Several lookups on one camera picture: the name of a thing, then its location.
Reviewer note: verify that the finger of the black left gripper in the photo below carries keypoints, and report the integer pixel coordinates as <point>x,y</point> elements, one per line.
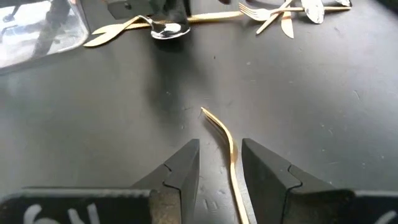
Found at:
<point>182,9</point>
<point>164,9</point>

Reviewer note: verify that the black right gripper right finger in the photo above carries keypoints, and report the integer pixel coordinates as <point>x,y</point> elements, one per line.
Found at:
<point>267,186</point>

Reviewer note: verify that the clear plastic bin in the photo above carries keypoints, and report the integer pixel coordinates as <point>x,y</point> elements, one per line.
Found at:
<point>18,46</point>

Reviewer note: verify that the black frame post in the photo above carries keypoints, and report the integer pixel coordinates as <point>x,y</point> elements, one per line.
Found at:
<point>51,28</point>

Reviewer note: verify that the gold knife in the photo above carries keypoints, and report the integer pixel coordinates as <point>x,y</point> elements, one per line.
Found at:
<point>105,35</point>
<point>287,28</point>

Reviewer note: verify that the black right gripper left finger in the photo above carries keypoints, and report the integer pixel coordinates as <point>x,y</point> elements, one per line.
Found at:
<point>183,186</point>

